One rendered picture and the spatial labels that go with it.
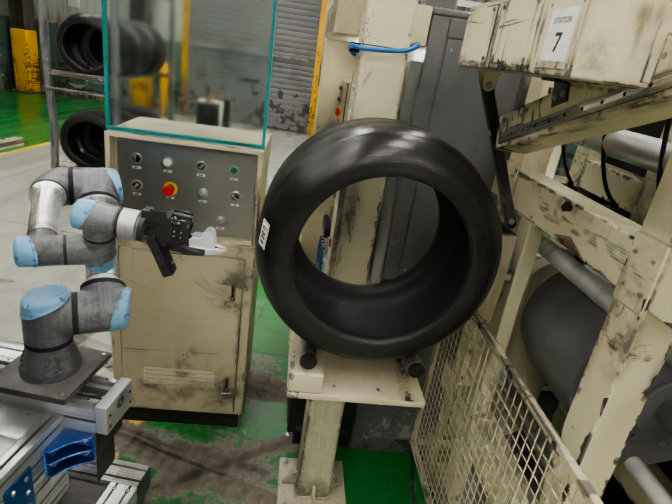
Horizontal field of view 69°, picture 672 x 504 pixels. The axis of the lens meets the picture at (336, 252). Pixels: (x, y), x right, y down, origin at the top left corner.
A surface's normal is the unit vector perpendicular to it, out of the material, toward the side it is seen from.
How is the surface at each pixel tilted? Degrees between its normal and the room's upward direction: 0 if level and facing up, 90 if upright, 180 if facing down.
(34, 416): 0
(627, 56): 90
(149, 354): 90
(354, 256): 90
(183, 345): 88
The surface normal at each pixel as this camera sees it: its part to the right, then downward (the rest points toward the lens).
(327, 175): -0.04, 0.23
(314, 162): -0.38, -0.29
